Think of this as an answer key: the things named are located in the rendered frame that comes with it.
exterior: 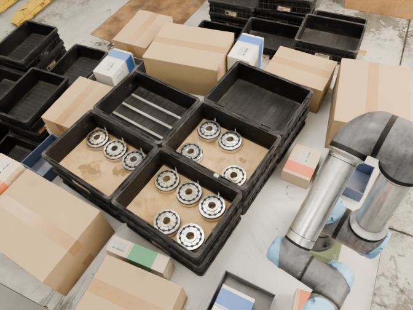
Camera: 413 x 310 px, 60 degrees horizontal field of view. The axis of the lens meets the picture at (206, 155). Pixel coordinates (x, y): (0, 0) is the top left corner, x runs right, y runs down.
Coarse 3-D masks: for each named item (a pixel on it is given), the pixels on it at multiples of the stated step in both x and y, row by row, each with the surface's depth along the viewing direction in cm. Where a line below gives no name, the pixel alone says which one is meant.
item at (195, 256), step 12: (192, 168) 138; (132, 180) 136; (216, 180) 133; (120, 192) 133; (240, 192) 130; (120, 204) 130; (132, 216) 127; (228, 216) 126; (156, 228) 124; (216, 228) 122; (168, 240) 121; (192, 252) 118
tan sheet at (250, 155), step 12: (204, 120) 164; (192, 132) 160; (204, 144) 156; (216, 144) 155; (252, 144) 154; (204, 156) 152; (216, 156) 152; (228, 156) 151; (240, 156) 151; (252, 156) 150; (216, 168) 148; (252, 168) 147
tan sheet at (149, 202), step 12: (168, 168) 150; (168, 180) 146; (144, 192) 144; (156, 192) 144; (204, 192) 142; (132, 204) 141; (144, 204) 141; (156, 204) 141; (168, 204) 140; (228, 204) 138; (144, 216) 138; (180, 216) 137; (192, 216) 137; (204, 228) 133
